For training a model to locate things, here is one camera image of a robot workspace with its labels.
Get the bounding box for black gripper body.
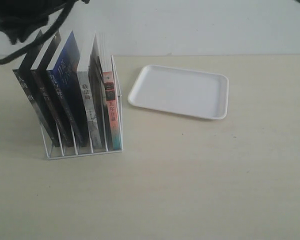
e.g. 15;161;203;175
0;0;65;45

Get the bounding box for blue book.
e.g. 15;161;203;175
46;30;89;147

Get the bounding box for black book white title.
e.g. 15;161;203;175
12;44;60;147

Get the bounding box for dark brown book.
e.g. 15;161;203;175
30;32;74;147

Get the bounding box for grey white book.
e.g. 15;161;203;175
76;32;107;151

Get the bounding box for pink red book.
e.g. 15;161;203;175
98;31;123;151

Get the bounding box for white plastic tray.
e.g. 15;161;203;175
127;64;230;120

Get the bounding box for black cable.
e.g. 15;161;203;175
0;0;91;66

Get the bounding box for white wire book rack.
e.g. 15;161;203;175
45;52;123;160

